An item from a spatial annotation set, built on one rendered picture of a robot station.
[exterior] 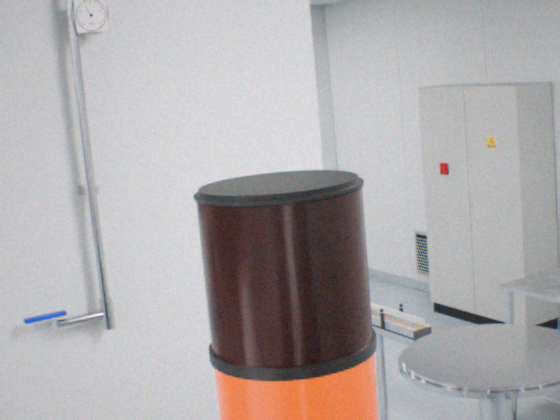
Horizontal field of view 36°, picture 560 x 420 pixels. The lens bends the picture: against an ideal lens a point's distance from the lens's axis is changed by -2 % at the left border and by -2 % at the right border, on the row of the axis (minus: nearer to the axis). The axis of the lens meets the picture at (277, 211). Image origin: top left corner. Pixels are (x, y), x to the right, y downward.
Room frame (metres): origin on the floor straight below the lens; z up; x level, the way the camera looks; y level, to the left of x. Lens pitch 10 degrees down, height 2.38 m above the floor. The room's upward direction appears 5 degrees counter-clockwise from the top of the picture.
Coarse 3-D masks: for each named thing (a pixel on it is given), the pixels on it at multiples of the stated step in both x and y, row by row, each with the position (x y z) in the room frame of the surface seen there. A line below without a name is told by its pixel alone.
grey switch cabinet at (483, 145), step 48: (432, 96) 7.65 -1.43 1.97; (480, 96) 7.12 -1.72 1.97; (528, 96) 6.84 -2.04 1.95; (432, 144) 7.68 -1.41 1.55; (480, 144) 7.15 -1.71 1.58; (528, 144) 6.83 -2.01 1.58; (432, 192) 7.72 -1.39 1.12; (480, 192) 7.18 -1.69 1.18; (528, 192) 6.82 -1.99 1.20; (432, 240) 7.75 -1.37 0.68; (480, 240) 7.20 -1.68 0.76; (528, 240) 6.81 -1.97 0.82; (432, 288) 7.79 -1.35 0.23; (480, 288) 7.23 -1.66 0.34
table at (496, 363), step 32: (416, 352) 4.12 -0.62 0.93; (448, 352) 4.07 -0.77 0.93; (480, 352) 4.02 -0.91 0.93; (512, 352) 3.98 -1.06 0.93; (544, 352) 3.93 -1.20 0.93; (416, 384) 3.80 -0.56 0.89; (448, 384) 3.67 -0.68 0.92; (480, 384) 3.62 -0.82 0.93; (512, 384) 3.58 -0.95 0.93; (544, 384) 3.57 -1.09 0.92; (480, 416) 3.99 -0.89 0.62; (512, 416) 3.94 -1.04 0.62
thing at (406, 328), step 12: (372, 312) 4.86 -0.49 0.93; (384, 312) 4.71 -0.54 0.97; (396, 312) 4.72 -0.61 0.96; (372, 324) 4.77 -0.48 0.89; (384, 324) 4.67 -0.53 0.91; (396, 324) 4.58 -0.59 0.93; (408, 324) 4.58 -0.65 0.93; (420, 324) 4.56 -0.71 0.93; (396, 336) 4.58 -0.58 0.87; (408, 336) 4.49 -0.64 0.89; (420, 336) 4.48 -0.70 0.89
